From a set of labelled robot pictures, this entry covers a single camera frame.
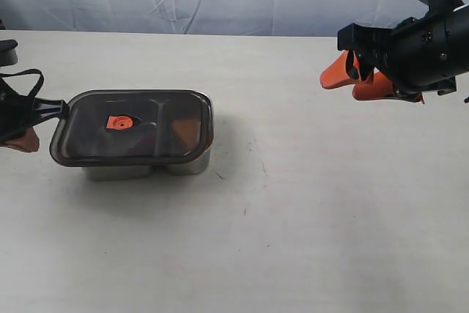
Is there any dark transparent lunch box lid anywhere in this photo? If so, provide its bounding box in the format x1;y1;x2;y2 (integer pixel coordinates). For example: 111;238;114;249
49;89;213;167

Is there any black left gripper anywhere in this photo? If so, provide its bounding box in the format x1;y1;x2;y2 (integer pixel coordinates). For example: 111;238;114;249
1;70;70;152

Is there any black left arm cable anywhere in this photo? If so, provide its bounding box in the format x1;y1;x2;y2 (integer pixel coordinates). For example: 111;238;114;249
0;68;45;105

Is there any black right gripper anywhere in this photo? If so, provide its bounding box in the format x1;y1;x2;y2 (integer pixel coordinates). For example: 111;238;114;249
320;11;458;103

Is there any yellow cheese wedge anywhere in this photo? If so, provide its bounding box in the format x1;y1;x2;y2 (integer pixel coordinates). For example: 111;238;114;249
171;118;201;151

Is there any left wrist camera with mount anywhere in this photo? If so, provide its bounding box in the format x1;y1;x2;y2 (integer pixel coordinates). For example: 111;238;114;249
0;39;18;67

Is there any stainless steel lunch box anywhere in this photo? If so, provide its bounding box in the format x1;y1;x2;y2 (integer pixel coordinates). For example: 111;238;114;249
81;147;211;182

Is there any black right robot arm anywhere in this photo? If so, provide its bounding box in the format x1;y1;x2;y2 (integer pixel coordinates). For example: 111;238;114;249
320;6;468;103

